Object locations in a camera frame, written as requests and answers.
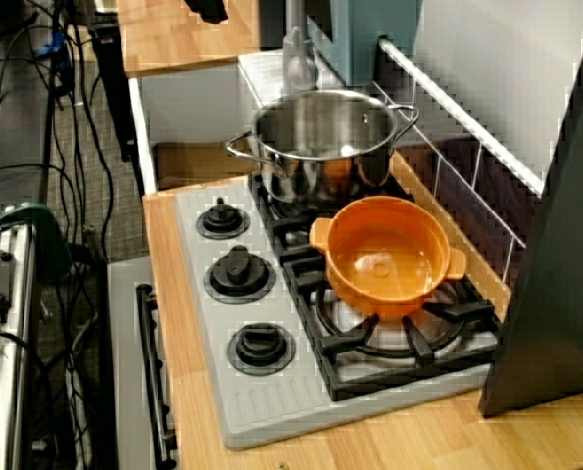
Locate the grey oven door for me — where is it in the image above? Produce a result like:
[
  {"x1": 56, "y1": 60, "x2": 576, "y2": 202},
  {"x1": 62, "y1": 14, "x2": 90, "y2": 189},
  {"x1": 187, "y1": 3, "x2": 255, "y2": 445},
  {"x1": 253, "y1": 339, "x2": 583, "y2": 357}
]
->
[{"x1": 107, "y1": 257, "x2": 182, "y2": 470}]

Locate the grey toy stove top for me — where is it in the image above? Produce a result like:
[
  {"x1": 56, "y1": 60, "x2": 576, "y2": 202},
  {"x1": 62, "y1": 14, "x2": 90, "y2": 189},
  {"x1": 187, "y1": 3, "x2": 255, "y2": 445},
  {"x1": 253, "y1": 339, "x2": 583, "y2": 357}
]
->
[{"x1": 173, "y1": 173, "x2": 503, "y2": 451}]

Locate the black burner grate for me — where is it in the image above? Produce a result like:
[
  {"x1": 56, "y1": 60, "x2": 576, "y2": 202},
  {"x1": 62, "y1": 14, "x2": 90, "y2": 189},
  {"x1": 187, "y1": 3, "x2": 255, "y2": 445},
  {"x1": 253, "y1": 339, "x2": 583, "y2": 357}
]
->
[
  {"x1": 248, "y1": 170, "x2": 417, "y2": 268},
  {"x1": 283, "y1": 254, "x2": 502, "y2": 402}
]

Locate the stainless steel pot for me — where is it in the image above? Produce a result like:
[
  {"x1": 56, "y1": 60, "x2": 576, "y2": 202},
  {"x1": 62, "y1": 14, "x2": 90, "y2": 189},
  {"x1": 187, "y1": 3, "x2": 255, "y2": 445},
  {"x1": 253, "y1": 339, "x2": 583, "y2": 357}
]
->
[{"x1": 225, "y1": 89, "x2": 420, "y2": 212}]

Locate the blue cable connector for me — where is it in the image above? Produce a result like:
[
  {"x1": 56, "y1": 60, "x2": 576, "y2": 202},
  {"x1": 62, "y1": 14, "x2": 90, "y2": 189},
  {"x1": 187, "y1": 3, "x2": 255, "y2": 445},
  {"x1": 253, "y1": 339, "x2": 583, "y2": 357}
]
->
[{"x1": 34, "y1": 31, "x2": 72, "y2": 74}]

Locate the white sink basin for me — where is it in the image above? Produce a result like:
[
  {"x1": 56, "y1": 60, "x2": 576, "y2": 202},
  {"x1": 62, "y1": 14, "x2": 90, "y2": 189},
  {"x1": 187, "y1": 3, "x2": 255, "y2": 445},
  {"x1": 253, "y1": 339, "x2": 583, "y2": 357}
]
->
[{"x1": 127, "y1": 48, "x2": 282, "y2": 197}]

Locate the black side panel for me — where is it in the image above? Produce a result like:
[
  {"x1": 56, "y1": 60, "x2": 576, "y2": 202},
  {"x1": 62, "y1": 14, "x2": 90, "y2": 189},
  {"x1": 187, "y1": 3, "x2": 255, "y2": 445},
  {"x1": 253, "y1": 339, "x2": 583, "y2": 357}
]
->
[{"x1": 477, "y1": 0, "x2": 583, "y2": 417}]

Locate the grey toy faucet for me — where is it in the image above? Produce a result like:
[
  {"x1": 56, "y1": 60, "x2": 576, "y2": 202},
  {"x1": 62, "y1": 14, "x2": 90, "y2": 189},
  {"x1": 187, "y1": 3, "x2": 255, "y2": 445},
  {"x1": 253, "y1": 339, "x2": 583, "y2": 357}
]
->
[{"x1": 281, "y1": 0, "x2": 320, "y2": 92}]

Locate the orange plastic pot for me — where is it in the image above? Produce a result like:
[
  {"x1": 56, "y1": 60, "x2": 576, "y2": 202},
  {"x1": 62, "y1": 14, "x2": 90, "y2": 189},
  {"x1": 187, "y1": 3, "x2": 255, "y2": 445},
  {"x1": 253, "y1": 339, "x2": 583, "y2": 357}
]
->
[{"x1": 309, "y1": 195, "x2": 467, "y2": 322}]

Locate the dark tiled backsplash white ledge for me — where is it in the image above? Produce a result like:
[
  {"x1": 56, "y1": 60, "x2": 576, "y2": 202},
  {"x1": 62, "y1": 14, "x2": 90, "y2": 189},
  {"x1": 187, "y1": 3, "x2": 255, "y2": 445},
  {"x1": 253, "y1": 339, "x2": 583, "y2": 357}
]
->
[{"x1": 368, "y1": 36, "x2": 547, "y2": 295}]

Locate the black cable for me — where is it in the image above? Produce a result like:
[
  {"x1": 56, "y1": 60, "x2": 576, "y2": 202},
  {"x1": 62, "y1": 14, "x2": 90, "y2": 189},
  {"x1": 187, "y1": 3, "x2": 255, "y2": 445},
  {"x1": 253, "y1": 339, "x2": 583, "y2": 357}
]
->
[
  {"x1": 0, "y1": 164, "x2": 84, "y2": 246},
  {"x1": 0, "y1": 327, "x2": 60, "y2": 470},
  {"x1": 70, "y1": 23, "x2": 116, "y2": 260}
]

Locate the black stove knob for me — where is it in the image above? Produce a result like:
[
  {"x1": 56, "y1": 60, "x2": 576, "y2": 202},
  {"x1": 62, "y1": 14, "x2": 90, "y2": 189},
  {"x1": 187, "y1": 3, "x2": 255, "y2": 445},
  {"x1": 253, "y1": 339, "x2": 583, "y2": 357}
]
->
[
  {"x1": 203, "y1": 244, "x2": 277, "y2": 305},
  {"x1": 227, "y1": 322, "x2": 297, "y2": 376},
  {"x1": 196, "y1": 197, "x2": 251, "y2": 240}
]

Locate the teal blue box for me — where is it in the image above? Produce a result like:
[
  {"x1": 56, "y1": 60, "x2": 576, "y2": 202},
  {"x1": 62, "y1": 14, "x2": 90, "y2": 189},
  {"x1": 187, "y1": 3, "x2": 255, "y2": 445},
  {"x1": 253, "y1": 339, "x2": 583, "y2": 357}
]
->
[{"x1": 306, "y1": 0, "x2": 424, "y2": 87}]

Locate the black oven door handle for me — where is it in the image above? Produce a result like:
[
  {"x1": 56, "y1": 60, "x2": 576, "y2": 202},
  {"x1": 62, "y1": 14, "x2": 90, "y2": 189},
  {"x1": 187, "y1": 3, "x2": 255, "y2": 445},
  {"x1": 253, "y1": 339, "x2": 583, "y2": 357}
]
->
[{"x1": 135, "y1": 283, "x2": 179, "y2": 470}]

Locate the black vertical post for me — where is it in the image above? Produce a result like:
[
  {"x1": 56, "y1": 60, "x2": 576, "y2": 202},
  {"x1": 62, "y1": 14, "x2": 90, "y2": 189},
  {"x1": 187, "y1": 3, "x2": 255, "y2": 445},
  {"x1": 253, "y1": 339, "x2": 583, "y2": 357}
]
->
[{"x1": 90, "y1": 23, "x2": 138, "y2": 163}]

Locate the green clamp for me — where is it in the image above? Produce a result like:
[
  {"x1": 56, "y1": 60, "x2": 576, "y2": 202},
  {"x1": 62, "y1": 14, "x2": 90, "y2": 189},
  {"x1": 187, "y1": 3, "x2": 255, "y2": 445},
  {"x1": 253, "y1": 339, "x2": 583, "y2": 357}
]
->
[{"x1": 0, "y1": 203, "x2": 72, "y2": 283}]

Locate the silver metal frame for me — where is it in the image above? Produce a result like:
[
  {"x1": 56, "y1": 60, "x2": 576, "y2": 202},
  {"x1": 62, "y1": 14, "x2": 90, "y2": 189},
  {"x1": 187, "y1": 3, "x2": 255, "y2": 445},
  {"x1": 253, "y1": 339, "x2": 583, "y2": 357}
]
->
[{"x1": 0, "y1": 210, "x2": 40, "y2": 470}]

